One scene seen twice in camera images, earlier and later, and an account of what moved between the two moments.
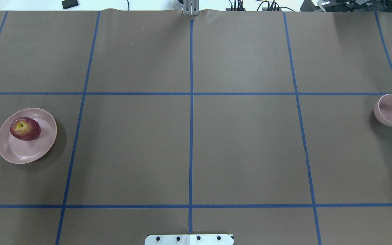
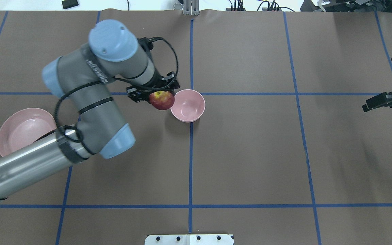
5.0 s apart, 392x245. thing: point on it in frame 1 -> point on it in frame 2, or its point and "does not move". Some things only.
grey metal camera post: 191,7 does not move
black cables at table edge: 273,6 does not move
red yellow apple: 25,128 -> 162,100
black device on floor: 67,4 does not move
